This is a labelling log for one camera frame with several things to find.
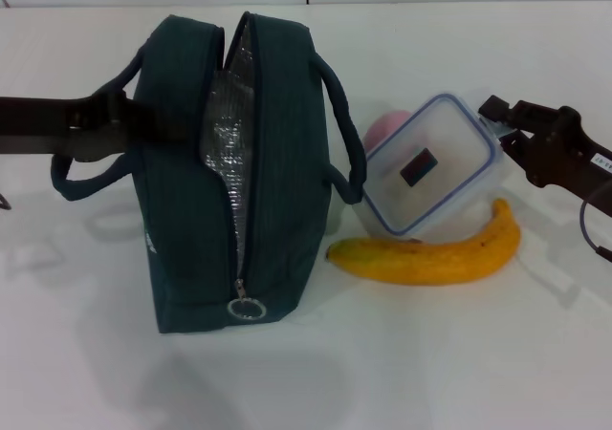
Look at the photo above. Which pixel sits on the pink peach toy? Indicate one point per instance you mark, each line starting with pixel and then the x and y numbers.
pixel 382 129

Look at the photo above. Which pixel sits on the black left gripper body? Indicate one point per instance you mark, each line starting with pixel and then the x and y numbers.
pixel 38 124

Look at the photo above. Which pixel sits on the dark teal insulated lunch bag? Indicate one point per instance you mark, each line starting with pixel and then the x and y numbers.
pixel 287 162

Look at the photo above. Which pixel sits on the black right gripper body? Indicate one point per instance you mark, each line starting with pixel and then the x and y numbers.
pixel 569 153

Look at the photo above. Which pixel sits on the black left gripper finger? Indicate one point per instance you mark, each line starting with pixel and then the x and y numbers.
pixel 153 126

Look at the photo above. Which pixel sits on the clear blue-rimmed food container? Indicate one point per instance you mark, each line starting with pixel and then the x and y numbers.
pixel 430 196

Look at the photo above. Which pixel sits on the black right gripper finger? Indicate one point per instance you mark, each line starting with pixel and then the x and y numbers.
pixel 497 107
pixel 521 145

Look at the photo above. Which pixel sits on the yellow banana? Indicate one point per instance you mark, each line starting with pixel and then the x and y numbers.
pixel 430 263

